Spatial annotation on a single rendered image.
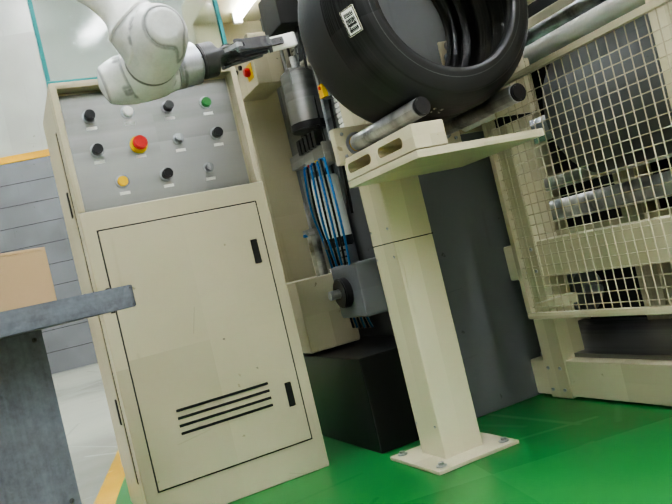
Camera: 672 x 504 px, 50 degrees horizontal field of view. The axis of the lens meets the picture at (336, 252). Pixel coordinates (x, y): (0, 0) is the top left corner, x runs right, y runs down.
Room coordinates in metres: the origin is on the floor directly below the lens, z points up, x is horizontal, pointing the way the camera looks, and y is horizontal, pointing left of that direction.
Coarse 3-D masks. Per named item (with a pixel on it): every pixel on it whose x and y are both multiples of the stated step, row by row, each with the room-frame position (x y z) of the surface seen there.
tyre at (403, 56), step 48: (336, 0) 1.59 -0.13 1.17; (432, 0) 2.01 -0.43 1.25; (480, 0) 1.96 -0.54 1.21; (336, 48) 1.65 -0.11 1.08; (384, 48) 1.59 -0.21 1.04; (480, 48) 1.98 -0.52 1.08; (336, 96) 1.79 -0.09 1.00; (384, 96) 1.67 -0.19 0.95; (432, 96) 1.66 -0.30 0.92; (480, 96) 1.72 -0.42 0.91
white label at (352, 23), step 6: (348, 6) 1.57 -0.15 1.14; (342, 12) 1.58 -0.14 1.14; (348, 12) 1.58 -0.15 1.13; (354, 12) 1.57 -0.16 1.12; (342, 18) 1.59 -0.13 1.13; (348, 18) 1.58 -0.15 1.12; (354, 18) 1.57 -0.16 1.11; (348, 24) 1.59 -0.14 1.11; (354, 24) 1.58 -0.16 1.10; (360, 24) 1.57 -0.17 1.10; (348, 30) 1.59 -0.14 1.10; (354, 30) 1.58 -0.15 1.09; (360, 30) 1.57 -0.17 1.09
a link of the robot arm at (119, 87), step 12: (108, 60) 1.43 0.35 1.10; (120, 60) 1.41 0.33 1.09; (108, 72) 1.41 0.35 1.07; (120, 72) 1.41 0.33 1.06; (108, 84) 1.41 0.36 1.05; (120, 84) 1.41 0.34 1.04; (132, 84) 1.41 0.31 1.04; (144, 84) 1.40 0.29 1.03; (168, 84) 1.44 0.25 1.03; (180, 84) 1.49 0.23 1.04; (108, 96) 1.43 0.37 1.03; (120, 96) 1.43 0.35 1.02; (132, 96) 1.44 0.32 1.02; (144, 96) 1.44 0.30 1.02; (156, 96) 1.46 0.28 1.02
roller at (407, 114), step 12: (420, 96) 1.61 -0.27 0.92; (408, 108) 1.63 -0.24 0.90; (420, 108) 1.61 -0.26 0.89; (384, 120) 1.73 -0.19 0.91; (396, 120) 1.68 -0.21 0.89; (408, 120) 1.65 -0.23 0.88; (360, 132) 1.86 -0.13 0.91; (372, 132) 1.79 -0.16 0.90; (384, 132) 1.75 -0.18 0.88; (360, 144) 1.87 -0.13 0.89
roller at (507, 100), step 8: (512, 88) 1.73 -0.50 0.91; (520, 88) 1.73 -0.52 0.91; (496, 96) 1.78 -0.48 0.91; (504, 96) 1.75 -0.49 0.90; (512, 96) 1.73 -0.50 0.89; (520, 96) 1.73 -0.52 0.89; (480, 104) 1.84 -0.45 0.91; (488, 104) 1.81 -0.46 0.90; (496, 104) 1.78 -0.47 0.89; (504, 104) 1.76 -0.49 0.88; (512, 104) 1.76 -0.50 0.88; (464, 112) 1.90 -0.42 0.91; (472, 112) 1.87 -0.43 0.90; (480, 112) 1.84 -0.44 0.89; (488, 112) 1.83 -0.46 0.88; (496, 112) 1.82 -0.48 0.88; (456, 120) 1.94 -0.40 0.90; (464, 120) 1.91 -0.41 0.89; (472, 120) 1.89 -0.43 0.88; (448, 128) 1.98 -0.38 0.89; (456, 128) 1.96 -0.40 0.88
